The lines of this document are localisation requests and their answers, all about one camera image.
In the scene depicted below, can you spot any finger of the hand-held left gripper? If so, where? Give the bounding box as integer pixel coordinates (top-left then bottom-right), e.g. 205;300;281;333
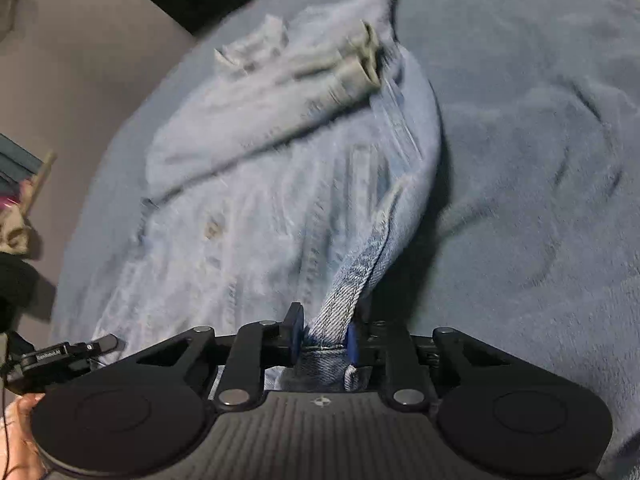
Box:
75;334;120;362

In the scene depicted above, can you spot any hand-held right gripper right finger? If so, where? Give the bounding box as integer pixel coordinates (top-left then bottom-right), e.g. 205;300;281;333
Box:
345;321;543;413

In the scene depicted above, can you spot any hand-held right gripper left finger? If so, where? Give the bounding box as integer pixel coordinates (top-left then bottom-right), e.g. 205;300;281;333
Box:
107;302;304;413

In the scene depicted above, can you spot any light blue denim jacket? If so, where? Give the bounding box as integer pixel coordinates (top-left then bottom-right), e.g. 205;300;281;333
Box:
92;0;443;393

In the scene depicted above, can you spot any person's left hand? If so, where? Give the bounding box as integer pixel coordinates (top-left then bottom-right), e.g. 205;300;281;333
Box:
0;392;50;480

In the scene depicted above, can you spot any dark cloth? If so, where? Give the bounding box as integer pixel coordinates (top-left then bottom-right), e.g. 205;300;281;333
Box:
0;255;57;333

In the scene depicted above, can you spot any beige crumpled cloth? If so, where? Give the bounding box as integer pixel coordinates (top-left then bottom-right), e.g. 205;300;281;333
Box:
0;209;35;257

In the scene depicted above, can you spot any rack with coloured cloths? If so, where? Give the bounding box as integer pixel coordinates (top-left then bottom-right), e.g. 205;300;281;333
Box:
0;132;57;213

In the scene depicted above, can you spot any blue fleece blanket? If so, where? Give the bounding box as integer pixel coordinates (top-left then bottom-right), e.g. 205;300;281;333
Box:
50;0;640;480

